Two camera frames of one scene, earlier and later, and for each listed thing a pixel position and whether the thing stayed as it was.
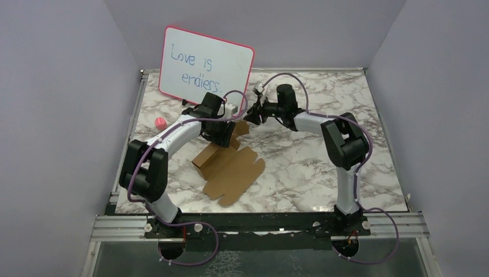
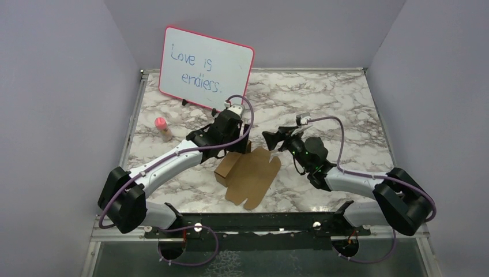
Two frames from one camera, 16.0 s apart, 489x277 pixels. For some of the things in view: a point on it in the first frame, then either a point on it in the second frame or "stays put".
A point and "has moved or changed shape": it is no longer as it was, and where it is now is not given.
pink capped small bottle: x=161 y=123 stays put
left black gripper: x=224 y=138 to x=240 y=147
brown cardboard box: x=229 y=172 has moved or changed shape
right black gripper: x=253 y=116 to x=285 y=133
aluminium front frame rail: x=381 y=228 stays put
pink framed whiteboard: x=192 y=64 stays put
